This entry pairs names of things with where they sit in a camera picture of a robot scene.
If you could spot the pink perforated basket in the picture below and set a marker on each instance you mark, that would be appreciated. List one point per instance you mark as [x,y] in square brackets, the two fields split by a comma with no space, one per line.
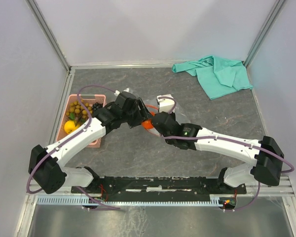
[91,99]

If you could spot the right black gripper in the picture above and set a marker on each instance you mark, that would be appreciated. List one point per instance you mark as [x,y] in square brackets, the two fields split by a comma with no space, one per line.
[171,114]

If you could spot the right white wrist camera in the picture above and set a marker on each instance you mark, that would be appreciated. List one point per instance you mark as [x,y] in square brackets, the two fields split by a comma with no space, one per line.
[166,103]

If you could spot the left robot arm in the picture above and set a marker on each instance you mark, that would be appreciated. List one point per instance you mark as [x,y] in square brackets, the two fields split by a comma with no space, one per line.
[48,165]

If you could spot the yellow toy fruit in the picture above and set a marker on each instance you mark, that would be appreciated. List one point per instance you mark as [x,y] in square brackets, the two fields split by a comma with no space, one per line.
[70,126]

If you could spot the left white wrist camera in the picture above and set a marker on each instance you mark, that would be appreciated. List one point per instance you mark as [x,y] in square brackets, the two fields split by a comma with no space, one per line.
[117,92]

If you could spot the teal cloth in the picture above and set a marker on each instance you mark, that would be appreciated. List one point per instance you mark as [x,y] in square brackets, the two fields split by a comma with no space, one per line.
[217,76]

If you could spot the dark toy grape bunch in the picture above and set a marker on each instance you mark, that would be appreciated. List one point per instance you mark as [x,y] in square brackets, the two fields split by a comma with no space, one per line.
[96,106]

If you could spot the brown longan bunch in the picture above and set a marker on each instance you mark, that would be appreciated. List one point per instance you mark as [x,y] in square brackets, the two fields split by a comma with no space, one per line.
[77,112]

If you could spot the clear zip top bag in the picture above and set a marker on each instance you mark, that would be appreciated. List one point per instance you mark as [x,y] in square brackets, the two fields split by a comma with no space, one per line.
[153,107]

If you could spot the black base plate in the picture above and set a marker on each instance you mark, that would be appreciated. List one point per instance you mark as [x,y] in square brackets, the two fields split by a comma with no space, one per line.
[167,189]

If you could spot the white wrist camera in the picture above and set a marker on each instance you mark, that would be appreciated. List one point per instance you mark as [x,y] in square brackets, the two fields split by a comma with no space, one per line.
[166,103]
[117,92]

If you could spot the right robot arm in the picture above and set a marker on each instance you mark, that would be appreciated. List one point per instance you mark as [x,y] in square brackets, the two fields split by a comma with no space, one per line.
[262,160]

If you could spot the orange toy fruit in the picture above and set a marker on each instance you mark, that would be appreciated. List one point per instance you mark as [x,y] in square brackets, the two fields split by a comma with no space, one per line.
[147,124]

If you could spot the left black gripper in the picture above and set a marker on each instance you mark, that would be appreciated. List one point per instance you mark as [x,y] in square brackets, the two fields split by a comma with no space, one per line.
[140,117]

